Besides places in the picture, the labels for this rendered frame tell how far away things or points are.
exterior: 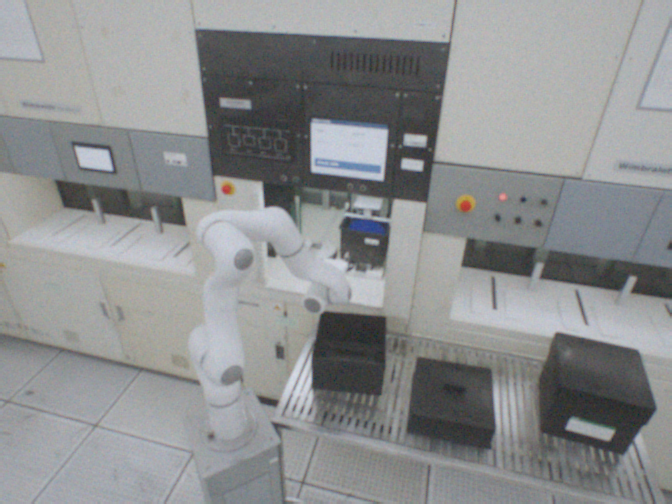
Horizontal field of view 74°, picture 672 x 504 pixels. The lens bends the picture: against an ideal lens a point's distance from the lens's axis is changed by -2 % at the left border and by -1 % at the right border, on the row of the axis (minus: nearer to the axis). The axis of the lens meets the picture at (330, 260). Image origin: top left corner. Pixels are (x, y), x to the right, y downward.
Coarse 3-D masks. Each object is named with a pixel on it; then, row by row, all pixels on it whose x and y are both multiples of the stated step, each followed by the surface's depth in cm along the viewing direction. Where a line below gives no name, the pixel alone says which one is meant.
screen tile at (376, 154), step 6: (354, 132) 163; (360, 132) 162; (366, 132) 161; (372, 132) 161; (378, 132) 160; (354, 138) 164; (360, 138) 163; (366, 138) 163; (372, 138) 162; (378, 144) 163; (354, 150) 166; (360, 150) 166; (366, 150) 165; (372, 150) 164; (378, 150) 164; (354, 156) 167; (360, 156) 167; (366, 156) 166; (372, 156) 166; (378, 156) 165
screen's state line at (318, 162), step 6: (318, 162) 172; (324, 162) 172; (330, 162) 171; (336, 162) 171; (342, 162) 170; (348, 162) 169; (354, 162) 169; (336, 168) 172; (342, 168) 171; (348, 168) 171; (354, 168) 170; (360, 168) 169; (366, 168) 169; (372, 168) 168; (378, 168) 167
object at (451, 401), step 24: (432, 360) 176; (432, 384) 166; (456, 384) 163; (480, 384) 167; (432, 408) 157; (456, 408) 157; (480, 408) 158; (408, 432) 160; (432, 432) 158; (456, 432) 155; (480, 432) 152
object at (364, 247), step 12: (360, 204) 208; (372, 204) 208; (348, 216) 222; (360, 216) 215; (372, 216) 214; (348, 240) 213; (360, 240) 211; (372, 240) 209; (384, 240) 207; (348, 252) 217; (360, 252) 215; (372, 252) 213; (384, 252) 214; (372, 264) 217
